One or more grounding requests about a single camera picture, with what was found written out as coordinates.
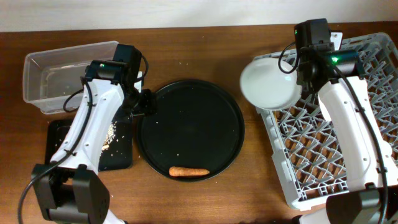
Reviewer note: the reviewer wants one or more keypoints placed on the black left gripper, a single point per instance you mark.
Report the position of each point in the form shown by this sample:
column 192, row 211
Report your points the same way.
column 149, row 105

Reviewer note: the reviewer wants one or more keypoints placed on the orange carrot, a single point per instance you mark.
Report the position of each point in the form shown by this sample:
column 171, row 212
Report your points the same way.
column 187, row 172

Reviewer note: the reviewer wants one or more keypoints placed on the light grey plate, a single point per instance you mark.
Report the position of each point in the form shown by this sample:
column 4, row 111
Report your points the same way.
column 266, row 84

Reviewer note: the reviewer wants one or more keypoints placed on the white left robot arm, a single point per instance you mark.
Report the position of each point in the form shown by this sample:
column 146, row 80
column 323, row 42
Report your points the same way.
column 68, row 189

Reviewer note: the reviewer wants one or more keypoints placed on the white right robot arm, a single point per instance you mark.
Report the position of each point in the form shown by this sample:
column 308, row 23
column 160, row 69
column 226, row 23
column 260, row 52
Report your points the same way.
column 337, row 77

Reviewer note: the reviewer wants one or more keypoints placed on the clear plastic waste bin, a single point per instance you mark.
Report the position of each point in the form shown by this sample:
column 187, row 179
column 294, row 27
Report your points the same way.
column 50, row 77

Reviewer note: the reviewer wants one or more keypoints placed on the grey dishwasher rack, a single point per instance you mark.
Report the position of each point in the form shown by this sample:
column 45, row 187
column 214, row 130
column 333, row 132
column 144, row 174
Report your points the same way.
column 306, row 153

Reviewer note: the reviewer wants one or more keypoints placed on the black rectangular tray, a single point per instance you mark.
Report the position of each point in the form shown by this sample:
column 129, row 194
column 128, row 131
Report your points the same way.
column 116, row 153

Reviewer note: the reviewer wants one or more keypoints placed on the round black serving tray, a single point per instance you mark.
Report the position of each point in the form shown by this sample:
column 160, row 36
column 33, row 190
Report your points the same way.
column 198, row 125

